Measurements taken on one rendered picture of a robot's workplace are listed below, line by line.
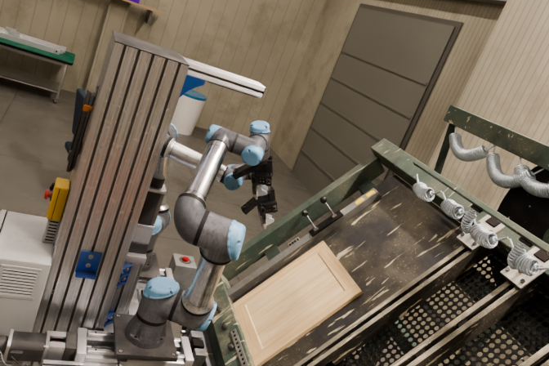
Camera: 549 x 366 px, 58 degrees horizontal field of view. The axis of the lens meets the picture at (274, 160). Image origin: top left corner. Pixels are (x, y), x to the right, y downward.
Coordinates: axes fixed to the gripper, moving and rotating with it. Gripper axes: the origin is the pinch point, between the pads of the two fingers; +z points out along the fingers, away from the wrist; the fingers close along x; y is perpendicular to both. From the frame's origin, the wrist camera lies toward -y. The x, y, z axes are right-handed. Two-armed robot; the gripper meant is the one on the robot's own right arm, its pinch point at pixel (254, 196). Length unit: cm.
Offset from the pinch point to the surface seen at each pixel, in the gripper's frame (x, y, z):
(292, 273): 11, 17, 57
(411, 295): -27, 65, 23
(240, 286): 11, -9, 69
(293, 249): 25, 17, 54
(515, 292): -38, 96, 5
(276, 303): -5, 11, 61
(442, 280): -22, 77, 20
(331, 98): 571, 62, 244
